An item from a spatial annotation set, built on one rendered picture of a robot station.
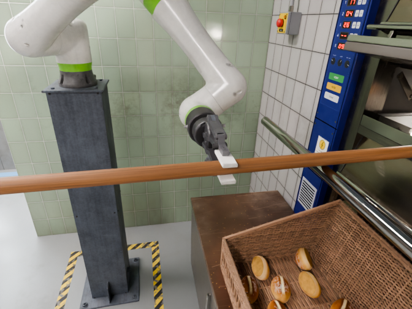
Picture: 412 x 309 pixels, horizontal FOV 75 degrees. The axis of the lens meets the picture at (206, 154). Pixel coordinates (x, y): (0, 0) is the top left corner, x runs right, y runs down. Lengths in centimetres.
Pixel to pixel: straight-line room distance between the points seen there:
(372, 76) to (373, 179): 35
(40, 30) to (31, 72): 83
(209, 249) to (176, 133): 89
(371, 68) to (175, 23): 67
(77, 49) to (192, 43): 50
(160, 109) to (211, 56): 99
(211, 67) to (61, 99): 62
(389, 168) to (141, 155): 142
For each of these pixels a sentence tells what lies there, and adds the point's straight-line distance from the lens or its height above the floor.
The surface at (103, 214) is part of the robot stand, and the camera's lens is 143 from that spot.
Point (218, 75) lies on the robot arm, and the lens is 82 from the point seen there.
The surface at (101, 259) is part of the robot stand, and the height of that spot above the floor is 31.
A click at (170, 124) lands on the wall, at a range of 181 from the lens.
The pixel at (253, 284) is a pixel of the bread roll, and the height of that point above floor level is 64.
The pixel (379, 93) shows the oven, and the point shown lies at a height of 125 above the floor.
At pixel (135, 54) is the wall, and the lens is 170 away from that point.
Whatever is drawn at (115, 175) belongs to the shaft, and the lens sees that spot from 52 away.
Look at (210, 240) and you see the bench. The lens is 126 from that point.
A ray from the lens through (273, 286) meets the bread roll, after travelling 108.
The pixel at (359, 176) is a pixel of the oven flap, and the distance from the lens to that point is 112.
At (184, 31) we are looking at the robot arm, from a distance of 86.
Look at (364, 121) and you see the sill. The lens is 111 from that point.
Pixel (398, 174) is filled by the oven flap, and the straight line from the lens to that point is 104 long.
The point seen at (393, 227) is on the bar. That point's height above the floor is 117.
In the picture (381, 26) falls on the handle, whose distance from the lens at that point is 96.
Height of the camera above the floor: 146
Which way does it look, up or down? 26 degrees down
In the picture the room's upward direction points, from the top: 2 degrees clockwise
